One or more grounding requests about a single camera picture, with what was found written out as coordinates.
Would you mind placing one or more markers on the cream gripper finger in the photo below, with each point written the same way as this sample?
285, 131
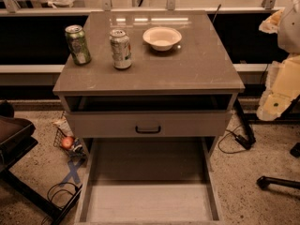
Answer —
270, 25

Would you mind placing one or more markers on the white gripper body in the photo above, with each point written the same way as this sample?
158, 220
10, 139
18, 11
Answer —
291, 32

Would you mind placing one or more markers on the silver 7up can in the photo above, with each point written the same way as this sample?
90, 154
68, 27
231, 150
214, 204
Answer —
121, 52

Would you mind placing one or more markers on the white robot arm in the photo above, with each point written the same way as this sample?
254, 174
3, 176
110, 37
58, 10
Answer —
288, 35

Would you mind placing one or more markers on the grey drawer cabinet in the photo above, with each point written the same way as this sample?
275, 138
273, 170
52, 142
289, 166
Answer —
195, 75

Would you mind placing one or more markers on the open middle drawer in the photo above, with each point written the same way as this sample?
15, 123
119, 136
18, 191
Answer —
161, 181

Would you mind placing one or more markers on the green soda can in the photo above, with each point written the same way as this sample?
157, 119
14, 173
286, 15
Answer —
77, 44

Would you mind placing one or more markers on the grey top drawer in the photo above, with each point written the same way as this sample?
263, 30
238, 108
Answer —
122, 124

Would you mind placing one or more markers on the black chair leg caster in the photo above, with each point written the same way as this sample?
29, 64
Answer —
264, 181

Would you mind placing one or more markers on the white bowl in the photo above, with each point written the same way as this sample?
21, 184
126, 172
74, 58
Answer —
161, 39

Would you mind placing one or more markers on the red apple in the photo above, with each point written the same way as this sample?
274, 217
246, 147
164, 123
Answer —
67, 142

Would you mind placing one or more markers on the blue tape cross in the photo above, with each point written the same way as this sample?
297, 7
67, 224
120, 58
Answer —
74, 166

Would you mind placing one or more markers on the black office chair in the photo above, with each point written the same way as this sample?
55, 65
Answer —
15, 142

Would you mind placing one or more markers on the black drawer handle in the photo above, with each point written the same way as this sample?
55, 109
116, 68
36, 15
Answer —
148, 130

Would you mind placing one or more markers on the black wire basket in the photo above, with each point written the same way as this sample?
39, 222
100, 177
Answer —
76, 151

